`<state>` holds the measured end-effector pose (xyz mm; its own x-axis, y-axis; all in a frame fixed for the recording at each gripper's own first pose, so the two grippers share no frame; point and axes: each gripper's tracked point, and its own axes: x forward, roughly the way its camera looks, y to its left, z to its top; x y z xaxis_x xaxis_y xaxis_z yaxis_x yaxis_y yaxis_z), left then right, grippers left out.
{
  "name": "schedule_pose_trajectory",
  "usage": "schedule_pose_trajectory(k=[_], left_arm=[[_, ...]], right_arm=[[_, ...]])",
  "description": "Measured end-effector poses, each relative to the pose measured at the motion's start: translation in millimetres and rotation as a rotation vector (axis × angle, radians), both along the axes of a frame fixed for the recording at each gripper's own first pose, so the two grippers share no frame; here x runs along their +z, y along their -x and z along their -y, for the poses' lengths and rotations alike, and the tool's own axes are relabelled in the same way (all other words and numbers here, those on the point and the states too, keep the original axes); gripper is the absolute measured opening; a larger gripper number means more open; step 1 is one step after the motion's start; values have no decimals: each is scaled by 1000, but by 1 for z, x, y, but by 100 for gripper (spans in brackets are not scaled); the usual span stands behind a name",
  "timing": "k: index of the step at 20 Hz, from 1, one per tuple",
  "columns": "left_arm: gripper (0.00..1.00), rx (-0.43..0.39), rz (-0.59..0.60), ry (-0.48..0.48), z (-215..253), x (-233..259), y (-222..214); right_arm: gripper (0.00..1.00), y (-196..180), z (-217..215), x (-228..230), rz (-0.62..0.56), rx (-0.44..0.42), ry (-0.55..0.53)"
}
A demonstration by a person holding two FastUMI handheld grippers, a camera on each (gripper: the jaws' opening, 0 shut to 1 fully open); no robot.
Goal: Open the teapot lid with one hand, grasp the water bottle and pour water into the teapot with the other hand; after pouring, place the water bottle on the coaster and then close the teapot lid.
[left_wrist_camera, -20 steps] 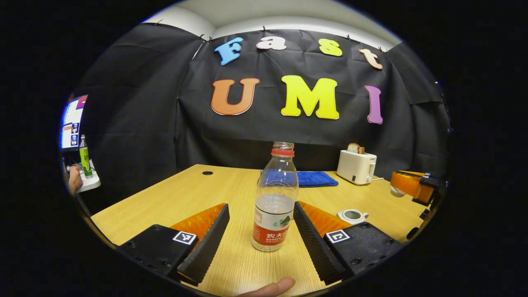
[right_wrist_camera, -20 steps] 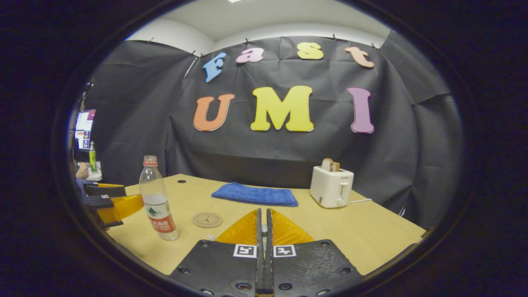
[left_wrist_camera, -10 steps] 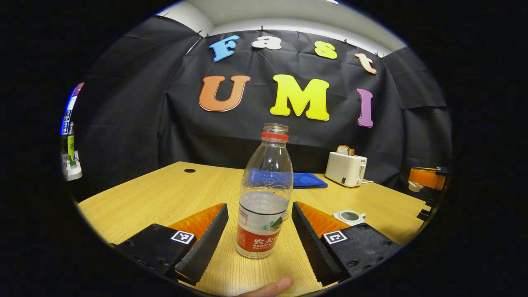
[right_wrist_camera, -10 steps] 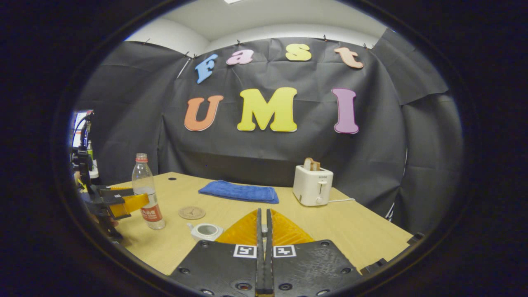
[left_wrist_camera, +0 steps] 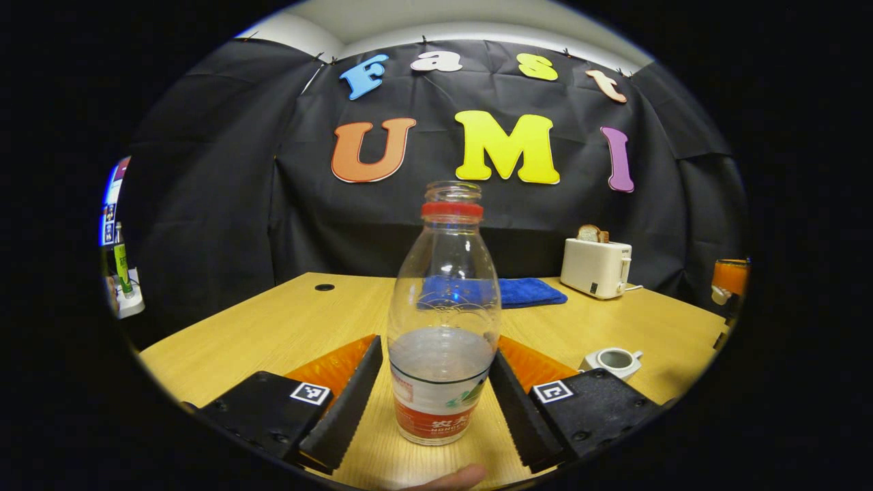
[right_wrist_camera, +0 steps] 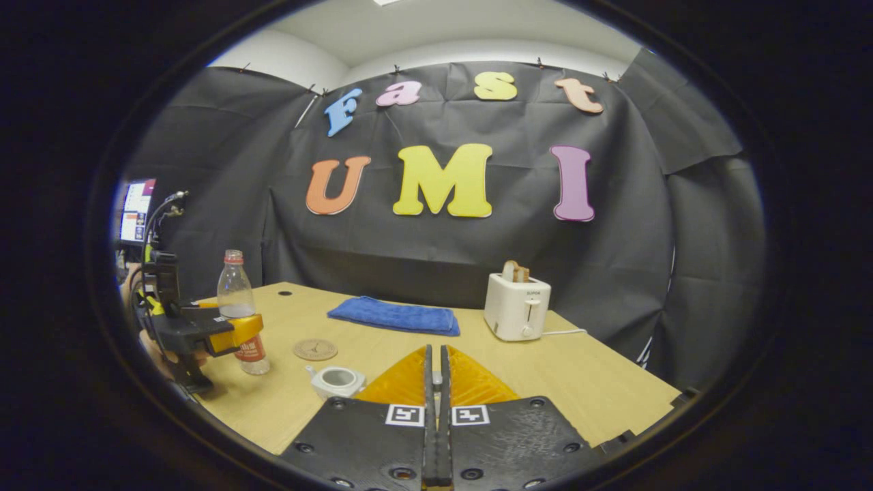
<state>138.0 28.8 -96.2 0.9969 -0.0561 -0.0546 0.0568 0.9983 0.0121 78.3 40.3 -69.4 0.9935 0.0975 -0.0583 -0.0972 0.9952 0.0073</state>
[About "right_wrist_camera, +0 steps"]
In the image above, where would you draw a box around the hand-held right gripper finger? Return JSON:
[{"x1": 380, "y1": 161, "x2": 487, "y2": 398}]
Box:
[
  {"x1": 437, "y1": 344, "x2": 602, "y2": 491},
  {"x1": 280, "y1": 344, "x2": 438, "y2": 491}
]

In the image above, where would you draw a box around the clear plastic water bottle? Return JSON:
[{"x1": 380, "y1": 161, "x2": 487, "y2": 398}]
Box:
[{"x1": 217, "y1": 250, "x2": 271, "y2": 376}]

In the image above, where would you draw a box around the white ceramic teacup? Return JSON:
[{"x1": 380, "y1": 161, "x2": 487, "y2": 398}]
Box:
[{"x1": 305, "y1": 365, "x2": 368, "y2": 402}]

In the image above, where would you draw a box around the round wooden coaster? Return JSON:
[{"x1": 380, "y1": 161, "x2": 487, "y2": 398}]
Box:
[{"x1": 293, "y1": 339, "x2": 339, "y2": 361}]

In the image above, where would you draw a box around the computer monitor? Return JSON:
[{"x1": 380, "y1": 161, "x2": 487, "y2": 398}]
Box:
[{"x1": 119, "y1": 178, "x2": 157, "y2": 245}]

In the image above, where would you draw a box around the folded blue towel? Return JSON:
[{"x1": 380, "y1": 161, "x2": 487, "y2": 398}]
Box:
[{"x1": 327, "y1": 295, "x2": 461, "y2": 337}]

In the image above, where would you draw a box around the white toaster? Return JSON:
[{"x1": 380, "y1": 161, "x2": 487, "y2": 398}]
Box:
[{"x1": 483, "y1": 273, "x2": 552, "y2": 342}]

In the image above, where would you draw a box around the black backdrop cloth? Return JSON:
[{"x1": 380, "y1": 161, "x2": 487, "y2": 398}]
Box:
[{"x1": 126, "y1": 60, "x2": 768, "y2": 393}]

